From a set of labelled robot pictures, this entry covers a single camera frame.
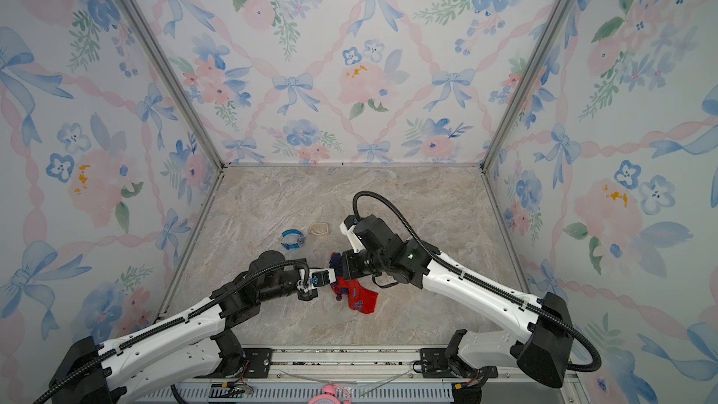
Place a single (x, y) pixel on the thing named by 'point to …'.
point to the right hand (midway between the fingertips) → (337, 266)
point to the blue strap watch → (301, 239)
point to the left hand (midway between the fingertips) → (333, 265)
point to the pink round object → (329, 393)
